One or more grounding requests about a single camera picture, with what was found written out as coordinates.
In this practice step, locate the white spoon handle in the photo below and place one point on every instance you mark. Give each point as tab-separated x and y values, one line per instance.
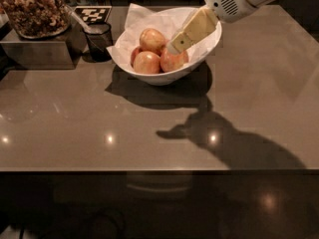
76	17

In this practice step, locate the white paper liner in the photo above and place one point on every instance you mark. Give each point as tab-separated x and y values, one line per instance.
167	22

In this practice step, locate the far left red apple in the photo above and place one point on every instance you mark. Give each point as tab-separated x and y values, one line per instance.
134	53

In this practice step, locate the red-yellow apple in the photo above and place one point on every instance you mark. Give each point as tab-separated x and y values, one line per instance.
170	62
147	62
152	40

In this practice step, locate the black mesh cup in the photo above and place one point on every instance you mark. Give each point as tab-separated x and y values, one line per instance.
99	38

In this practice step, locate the white ceramic bowl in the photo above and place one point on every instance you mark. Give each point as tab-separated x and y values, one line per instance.
162	78

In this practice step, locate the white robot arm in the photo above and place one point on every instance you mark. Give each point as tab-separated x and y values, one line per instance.
202	22

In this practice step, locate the dark metal box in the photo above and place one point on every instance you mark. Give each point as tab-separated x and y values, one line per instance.
62	52

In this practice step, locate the black white fiducial marker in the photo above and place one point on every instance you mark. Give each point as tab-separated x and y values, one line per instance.
94	14

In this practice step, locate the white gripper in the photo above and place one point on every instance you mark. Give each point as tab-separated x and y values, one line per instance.
226	3

